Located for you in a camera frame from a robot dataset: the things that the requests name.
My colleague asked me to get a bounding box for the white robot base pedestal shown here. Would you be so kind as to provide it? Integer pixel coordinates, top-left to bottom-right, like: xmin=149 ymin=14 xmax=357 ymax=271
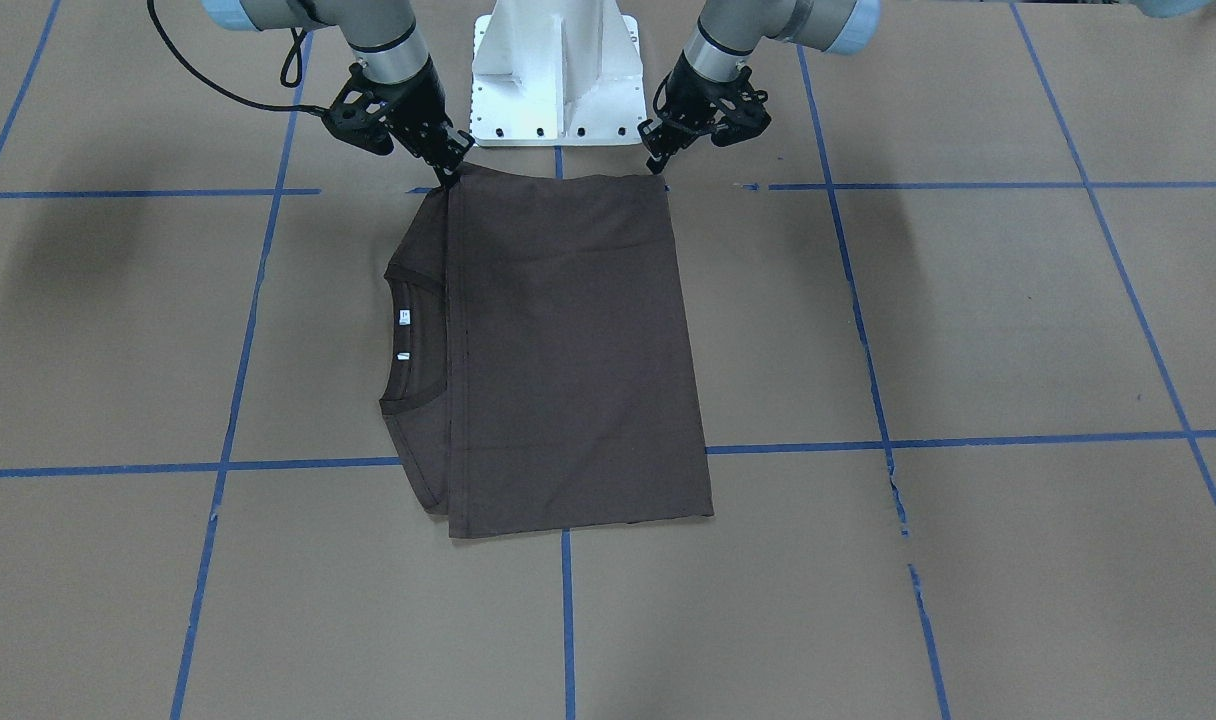
xmin=468 ymin=1 xmax=646 ymax=147

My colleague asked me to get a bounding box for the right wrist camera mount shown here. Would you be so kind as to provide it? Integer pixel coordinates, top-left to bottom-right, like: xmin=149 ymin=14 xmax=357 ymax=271
xmin=323 ymin=61 xmax=394 ymax=156

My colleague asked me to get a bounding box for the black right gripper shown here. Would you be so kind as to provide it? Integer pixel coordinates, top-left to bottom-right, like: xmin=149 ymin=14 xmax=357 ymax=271
xmin=387 ymin=60 xmax=475 ymax=190

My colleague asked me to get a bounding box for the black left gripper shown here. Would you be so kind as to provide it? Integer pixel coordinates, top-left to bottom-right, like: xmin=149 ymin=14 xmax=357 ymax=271
xmin=637 ymin=54 xmax=744 ymax=176

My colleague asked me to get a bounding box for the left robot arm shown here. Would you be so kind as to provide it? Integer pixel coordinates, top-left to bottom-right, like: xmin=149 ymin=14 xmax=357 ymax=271
xmin=637 ymin=1 xmax=882 ymax=176

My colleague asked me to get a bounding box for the dark brown t-shirt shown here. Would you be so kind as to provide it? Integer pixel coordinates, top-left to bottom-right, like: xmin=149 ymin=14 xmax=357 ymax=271
xmin=379 ymin=167 xmax=714 ymax=541

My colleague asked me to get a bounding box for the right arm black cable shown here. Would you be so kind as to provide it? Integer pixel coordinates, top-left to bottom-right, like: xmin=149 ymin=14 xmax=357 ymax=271
xmin=146 ymin=0 xmax=331 ymax=119

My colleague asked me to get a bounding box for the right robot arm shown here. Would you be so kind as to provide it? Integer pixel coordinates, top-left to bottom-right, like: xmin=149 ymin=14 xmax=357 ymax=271
xmin=204 ymin=1 xmax=475 ymax=187

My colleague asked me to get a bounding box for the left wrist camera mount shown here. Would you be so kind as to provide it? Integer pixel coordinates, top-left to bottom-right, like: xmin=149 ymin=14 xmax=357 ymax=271
xmin=709 ymin=67 xmax=772 ymax=147

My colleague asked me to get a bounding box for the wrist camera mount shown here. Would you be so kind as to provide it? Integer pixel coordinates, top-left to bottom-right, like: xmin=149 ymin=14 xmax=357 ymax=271
xmin=323 ymin=61 xmax=394 ymax=156
xmin=709 ymin=67 xmax=772 ymax=147

